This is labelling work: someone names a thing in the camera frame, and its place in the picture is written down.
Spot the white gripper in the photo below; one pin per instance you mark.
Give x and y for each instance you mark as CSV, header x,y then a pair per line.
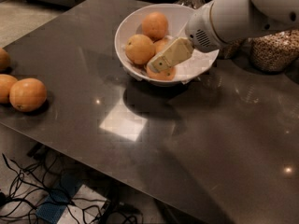
x,y
199,32

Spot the orange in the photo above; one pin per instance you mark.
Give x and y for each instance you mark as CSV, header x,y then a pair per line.
x,y
155,26
165,75
160,44
4,60
28,94
6,82
139,49

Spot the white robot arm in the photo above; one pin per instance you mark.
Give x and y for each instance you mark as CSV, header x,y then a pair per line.
x,y
256,18

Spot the white bowl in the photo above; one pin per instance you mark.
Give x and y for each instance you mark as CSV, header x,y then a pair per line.
x,y
177,16

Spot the white paper liner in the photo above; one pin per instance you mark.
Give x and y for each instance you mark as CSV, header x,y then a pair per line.
x,y
183,73

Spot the glass jar of nuts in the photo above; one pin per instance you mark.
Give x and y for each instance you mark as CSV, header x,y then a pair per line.
x,y
231,50

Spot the glass jar of grains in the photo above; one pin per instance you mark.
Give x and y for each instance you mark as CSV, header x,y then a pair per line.
x,y
274,53

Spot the orange on table top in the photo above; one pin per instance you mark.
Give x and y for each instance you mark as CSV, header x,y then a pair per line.
x,y
4,60

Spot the blue and white floor box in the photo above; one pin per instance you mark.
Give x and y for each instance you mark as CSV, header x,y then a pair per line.
x,y
72,202

